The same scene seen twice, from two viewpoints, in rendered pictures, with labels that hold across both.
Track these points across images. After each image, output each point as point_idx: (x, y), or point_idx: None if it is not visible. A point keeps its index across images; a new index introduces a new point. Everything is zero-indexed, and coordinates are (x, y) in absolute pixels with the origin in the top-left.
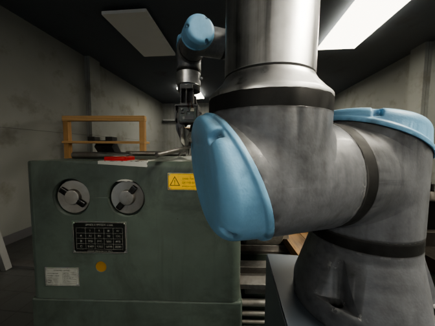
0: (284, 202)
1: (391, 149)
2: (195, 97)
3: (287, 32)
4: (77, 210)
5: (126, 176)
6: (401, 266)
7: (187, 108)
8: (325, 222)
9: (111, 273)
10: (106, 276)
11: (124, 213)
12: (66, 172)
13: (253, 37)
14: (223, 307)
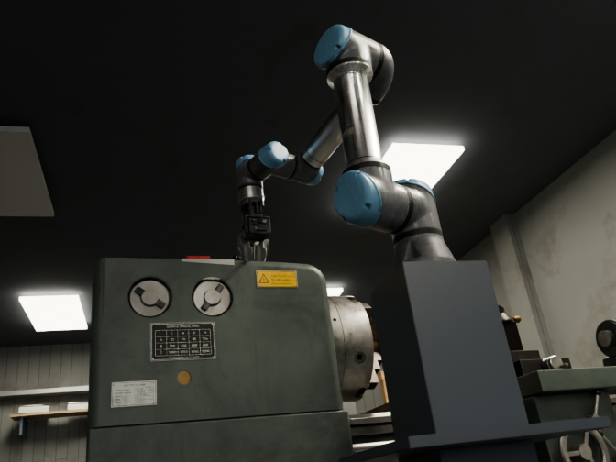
0: (383, 193)
1: (415, 191)
2: None
3: (372, 148)
4: (153, 313)
5: (213, 274)
6: (432, 236)
7: (259, 219)
8: (398, 210)
9: (197, 384)
10: (191, 389)
11: (209, 315)
12: (146, 269)
13: (361, 148)
14: (329, 417)
